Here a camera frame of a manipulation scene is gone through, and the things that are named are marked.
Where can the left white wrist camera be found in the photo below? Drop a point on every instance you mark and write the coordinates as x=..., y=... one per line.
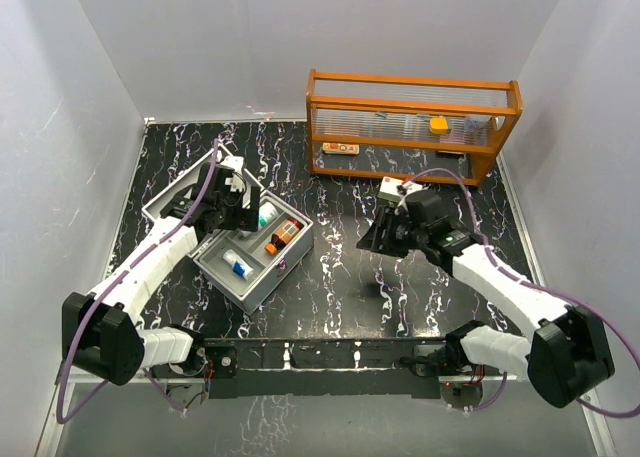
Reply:
x=240, y=180

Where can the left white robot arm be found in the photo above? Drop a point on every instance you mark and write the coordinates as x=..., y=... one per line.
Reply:
x=100, y=332

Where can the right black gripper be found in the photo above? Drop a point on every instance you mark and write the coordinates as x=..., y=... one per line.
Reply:
x=379, y=235

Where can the yellow block on shelf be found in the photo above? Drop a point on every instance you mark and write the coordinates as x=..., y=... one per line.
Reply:
x=439, y=125

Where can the wooden display shelf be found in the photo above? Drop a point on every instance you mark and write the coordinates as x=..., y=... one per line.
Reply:
x=388, y=118

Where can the grey divided tray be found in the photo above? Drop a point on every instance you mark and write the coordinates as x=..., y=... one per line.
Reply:
x=269, y=270

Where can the grey case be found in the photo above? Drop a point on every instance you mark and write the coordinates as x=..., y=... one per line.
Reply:
x=152, y=209

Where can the amber medicine bottle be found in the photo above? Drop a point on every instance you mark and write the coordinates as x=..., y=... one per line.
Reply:
x=283, y=235

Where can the white medicine box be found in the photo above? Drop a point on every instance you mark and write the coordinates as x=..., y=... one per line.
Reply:
x=392, y=190

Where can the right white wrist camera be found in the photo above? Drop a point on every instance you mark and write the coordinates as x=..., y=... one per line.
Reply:
x=406, y=188

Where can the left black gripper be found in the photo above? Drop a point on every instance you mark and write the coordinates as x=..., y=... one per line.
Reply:
x=244, y=218

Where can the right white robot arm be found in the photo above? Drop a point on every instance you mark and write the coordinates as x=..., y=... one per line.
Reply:
x=562, y=349

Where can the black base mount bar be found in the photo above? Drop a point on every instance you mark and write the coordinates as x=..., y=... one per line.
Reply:
x=410, y=366

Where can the wooden toy block strip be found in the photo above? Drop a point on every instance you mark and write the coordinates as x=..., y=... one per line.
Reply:
x=333, y=148

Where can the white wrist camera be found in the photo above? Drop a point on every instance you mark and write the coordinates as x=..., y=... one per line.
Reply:
x=406, y=188
x=240, y=180

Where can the blue white can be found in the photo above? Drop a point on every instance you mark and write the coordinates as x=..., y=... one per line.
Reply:
x=238, y=265

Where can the white green-label bottle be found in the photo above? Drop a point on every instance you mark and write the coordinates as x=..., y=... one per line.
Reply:
x=267, y=212

